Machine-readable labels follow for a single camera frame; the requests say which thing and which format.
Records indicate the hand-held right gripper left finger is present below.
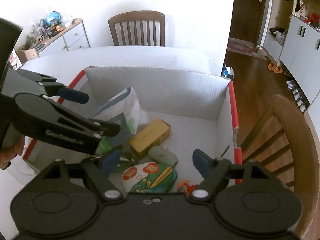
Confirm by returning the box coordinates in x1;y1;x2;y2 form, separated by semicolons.
42;149;125;202

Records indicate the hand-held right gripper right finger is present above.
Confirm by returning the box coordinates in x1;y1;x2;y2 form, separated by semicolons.
189;148;277;203

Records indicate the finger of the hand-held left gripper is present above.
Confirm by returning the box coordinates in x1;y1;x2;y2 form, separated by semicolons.
16;69;90;105
53;102;121;138

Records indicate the clear plastic bag with cards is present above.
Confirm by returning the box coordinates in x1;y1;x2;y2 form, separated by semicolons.
94;87;148;155

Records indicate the white and green printed pouch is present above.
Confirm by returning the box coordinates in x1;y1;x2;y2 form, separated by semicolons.
122;162;179;194

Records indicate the yellow carton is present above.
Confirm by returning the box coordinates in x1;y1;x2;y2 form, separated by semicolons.
128;118;173;158

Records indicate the red and white cardboard box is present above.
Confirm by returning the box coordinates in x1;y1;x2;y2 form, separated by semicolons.
22;66;243;205

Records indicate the person's left hand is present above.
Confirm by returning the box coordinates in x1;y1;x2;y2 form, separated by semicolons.
0;139;26;171

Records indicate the orange toy figure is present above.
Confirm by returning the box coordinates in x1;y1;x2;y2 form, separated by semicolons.
178;178;201;196

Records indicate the red printed carton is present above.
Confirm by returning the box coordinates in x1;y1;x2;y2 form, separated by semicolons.
8;48;23;71

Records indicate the brown cardboard box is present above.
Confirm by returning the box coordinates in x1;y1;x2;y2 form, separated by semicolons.
16;47;40;63

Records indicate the white and wood sideboard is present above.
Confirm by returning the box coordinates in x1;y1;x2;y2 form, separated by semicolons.
37;18;91;57

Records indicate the pile of small toys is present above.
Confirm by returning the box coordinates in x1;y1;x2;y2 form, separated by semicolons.
24;11;76;51

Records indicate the blue and white floor box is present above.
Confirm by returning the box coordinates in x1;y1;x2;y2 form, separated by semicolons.
221;65;236;79

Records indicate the wooden slat-back chair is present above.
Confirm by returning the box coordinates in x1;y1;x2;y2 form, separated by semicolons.
108;10;166;47
239;94;318;231

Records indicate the row of white shoes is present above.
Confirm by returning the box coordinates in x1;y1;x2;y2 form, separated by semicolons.
286;80;308;113

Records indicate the pair of orange slippers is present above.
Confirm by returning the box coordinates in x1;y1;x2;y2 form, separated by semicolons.
267;62;283;74

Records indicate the patterned red rug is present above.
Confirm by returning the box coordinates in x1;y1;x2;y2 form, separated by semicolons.
227;37;268;61

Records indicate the white shoe cabinet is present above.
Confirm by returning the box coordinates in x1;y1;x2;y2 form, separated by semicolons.
263;14;320;106

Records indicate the dark wooden door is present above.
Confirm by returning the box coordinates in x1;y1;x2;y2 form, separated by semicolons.
231;0;267;41

